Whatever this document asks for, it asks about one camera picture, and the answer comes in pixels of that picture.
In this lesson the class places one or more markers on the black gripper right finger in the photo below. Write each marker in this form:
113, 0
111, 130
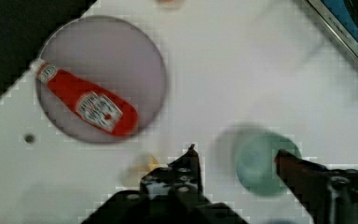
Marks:
330, 196

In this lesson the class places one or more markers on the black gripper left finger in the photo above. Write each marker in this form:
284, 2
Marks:
183, 172

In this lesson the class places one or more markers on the silver black toaster oven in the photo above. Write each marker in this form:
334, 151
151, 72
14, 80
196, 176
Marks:
339, 21

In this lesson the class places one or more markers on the peeled toy banana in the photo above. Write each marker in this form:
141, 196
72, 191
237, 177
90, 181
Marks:
137, 168

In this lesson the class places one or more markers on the green mug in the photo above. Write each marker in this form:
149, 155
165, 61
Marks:
245, 153

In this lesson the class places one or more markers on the red ketchup bottle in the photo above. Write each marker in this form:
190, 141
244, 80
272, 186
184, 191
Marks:
93, 104

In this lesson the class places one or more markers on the grey round plate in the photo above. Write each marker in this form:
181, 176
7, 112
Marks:
115, 55

